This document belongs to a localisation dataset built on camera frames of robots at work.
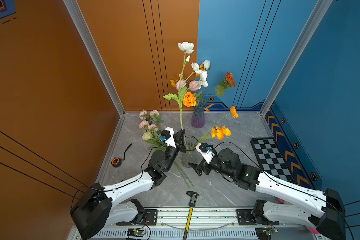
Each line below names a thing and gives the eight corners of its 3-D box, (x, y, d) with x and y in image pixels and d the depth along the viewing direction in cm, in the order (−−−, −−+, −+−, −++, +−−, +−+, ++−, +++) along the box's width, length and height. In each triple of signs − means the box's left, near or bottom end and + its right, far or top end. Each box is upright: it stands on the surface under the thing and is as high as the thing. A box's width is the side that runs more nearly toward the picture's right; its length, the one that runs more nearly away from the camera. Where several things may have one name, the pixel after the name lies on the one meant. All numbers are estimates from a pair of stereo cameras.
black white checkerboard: (264, 181, 87) (267, 179, 84) (250, 140, 105) (252, 137, 102) (290, 181, 87) (294, 179, 84) (271, 140, 105) (274, 137, 102)
